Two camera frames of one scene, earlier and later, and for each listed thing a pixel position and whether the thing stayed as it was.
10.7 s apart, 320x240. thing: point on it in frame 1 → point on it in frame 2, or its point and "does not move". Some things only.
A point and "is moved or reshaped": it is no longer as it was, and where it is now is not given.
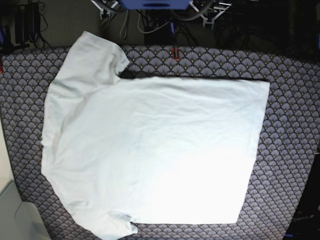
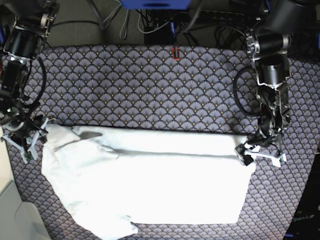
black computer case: (306, 225) does not move
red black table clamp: (177, 58) does not move
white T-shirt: (120, 150) is moved or reshaped
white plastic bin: (20, 220) does not move
